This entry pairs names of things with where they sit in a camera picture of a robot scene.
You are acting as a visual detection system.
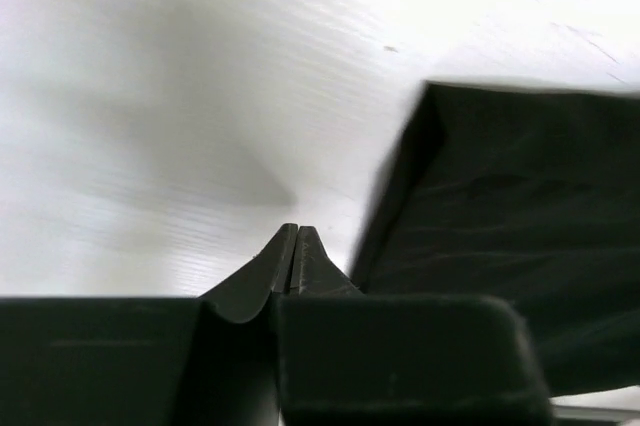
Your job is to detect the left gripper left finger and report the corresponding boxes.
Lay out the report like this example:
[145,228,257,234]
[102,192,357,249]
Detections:
[1,224,298,425]

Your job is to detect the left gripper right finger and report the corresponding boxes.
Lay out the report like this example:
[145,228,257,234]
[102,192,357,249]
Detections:
[274,226,553,425]

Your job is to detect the black shorts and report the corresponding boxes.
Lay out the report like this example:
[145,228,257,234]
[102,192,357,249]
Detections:
[351,83,639,396]

